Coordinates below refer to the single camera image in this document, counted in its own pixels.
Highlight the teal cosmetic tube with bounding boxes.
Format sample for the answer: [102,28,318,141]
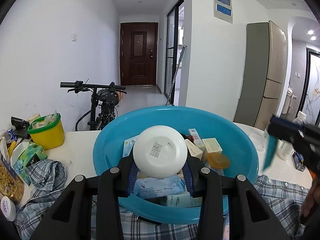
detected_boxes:
[263,135,278,170]

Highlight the orange soap bar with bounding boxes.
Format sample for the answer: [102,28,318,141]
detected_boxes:
[207,153,231,170]

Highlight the blue wet wipes pack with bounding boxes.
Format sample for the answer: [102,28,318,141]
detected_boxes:
[133,175,185,199]

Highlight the white lotion bottle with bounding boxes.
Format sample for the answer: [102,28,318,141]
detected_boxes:
[133,125,188,179]

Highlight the person left hand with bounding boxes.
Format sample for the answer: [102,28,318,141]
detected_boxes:
[300,178,320,217]

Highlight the small blue battery pack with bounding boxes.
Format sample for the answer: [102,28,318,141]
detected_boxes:
[292,152,306,172]

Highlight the clear bottle white label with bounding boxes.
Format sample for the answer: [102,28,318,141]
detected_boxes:
[278,111,306,161]

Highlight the clear plastic tray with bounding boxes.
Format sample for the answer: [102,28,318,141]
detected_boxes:
[249,133,266,152]

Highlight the blue plaid shirt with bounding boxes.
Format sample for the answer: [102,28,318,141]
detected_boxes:
[14,158,311,240]

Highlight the grey gold refrigerator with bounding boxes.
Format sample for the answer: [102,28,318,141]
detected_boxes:
[234,21,286,130]

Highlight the blue plastic basin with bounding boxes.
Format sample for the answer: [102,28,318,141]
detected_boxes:
[93,106,259,225]

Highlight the white small jar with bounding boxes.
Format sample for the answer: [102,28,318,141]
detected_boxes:
[1,196,16,222]

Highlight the pale green square box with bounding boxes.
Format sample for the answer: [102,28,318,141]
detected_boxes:
[202,138,222,153]

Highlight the cream square box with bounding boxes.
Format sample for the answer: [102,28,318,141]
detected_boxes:
[185,139,203,160]

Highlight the green tissue box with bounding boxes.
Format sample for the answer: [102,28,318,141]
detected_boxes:
[10,142,47,186]

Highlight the red white slim box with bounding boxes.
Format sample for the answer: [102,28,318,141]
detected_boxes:
[188,128,204,148]

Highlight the blue white Raison box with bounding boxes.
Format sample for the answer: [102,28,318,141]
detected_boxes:
[123,136,138,157]

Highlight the yellow green-lid bucket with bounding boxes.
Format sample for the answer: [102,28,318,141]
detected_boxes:
[28,113,65,150]

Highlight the black bicycle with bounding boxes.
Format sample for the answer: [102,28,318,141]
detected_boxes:
[60,81,127,132]

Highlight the dark brown entry door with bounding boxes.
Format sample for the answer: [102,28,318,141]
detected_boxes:
[120,22,158,86]

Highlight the mop handle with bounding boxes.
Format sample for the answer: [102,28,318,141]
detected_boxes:
[165,45,187,106]

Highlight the wall electrical panel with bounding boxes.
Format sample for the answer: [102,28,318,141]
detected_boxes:
[213,0,233,24]

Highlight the light switch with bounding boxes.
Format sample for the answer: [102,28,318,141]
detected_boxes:
[72,33,77,42]

